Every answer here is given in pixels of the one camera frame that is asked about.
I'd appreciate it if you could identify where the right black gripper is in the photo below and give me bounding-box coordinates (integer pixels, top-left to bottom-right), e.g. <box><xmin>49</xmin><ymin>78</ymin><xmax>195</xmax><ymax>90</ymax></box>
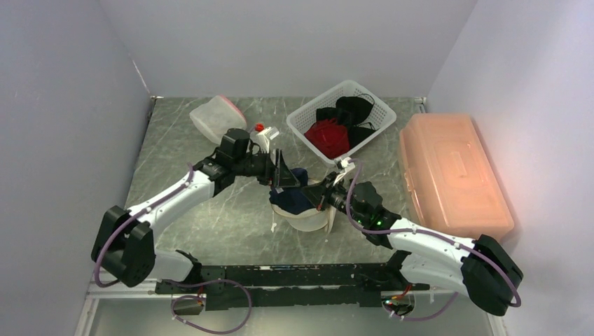
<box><xmin>299</xmin><ymin>172</ymin><xmax>367</xmax><ymax>225</ymax></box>

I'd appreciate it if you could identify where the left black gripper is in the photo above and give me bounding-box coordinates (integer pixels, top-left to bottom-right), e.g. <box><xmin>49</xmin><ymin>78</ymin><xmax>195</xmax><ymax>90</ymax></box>
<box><xmin>233</xmin><ymin>148</ymin><xmax>300</xmax><ymax>188</ymax></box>

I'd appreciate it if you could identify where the navy blue bra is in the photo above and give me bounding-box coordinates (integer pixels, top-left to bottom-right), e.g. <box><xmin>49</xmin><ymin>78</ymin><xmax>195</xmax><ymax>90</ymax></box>
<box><xmin>269</xmin><ymin>168</ymin><xmax>315</xmax><ymax>215</ymax></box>

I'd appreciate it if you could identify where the white mesh laundry bag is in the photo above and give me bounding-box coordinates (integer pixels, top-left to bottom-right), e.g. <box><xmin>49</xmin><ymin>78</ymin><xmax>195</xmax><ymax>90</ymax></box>
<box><xmin>270</xmin><ymin>204</ymin><xmax>336</xmax><ymax>232</ymax></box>

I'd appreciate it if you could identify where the red bra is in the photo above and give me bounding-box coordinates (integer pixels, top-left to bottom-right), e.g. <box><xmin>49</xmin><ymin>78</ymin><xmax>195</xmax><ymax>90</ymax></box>
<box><xmin>304</xmin><ymin>118</ymin><xmax>351</xmax><ymax>159</ymax></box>

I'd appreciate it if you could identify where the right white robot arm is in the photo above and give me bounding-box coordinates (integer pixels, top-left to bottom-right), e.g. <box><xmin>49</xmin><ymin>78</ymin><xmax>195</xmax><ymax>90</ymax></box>
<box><xmin>302</xmin><ymin>182</ymin><xmax>523</xmax><ymax>316</ymax></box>

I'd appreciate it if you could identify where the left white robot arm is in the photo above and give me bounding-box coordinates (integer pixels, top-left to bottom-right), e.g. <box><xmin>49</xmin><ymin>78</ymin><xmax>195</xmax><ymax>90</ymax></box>
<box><xmin>91</xmin><ymin>127</ymin><xmax>300</xmax><ymax>294</ymax></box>

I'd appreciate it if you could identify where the black bra in basket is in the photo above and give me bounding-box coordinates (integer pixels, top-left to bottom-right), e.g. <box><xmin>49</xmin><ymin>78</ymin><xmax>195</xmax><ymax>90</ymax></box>
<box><xmin>315</xmin><ymin>94</ymin><xmax>377</xmax><ymax>148</ymax></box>

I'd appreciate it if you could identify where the white plastic basket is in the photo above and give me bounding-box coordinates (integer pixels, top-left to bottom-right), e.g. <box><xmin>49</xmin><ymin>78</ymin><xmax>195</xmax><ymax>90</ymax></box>
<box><xmin>286</xmin><ymin>80</ymin><xmax>396</xmax><ymax>167</ymax></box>

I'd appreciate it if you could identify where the orange translucent storage box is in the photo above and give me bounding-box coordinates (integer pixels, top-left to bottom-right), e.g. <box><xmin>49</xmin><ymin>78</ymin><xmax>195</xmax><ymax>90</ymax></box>
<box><xmin>398</xmin><ymin>113</ymin><xmax>515</xmax><ymax>240</ymax></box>

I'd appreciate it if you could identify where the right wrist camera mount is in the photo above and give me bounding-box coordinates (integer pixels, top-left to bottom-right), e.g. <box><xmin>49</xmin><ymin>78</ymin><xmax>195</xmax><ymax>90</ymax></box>
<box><xmin>333</xmin><ymin>157</ymin><xmax>356</xmax><ymax>186</ymax></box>

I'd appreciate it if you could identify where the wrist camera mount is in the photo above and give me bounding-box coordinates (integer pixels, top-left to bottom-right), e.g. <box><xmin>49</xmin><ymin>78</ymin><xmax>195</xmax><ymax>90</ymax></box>
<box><xmin>333</xmin><ymin>157</ymin><xmax>356</xmax><ymax>186</ymax></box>
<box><xmin>251</xmin><ymin>122</ymin><xmax>279</xmax><ymax>153</ymax></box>

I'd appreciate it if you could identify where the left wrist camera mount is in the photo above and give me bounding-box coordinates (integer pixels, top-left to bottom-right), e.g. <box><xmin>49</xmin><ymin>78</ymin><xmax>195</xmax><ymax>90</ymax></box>
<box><xmin>251</xmin><ymin>122</ymin><xmax>279</xmax><ymax>153</ymax></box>

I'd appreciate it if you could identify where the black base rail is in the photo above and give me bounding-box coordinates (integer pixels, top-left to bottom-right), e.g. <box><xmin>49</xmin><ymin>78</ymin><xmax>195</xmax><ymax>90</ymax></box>
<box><xmin>156</xmin><ymin>252</ymin><xmax>429</xmax><ymax>311</ymax></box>

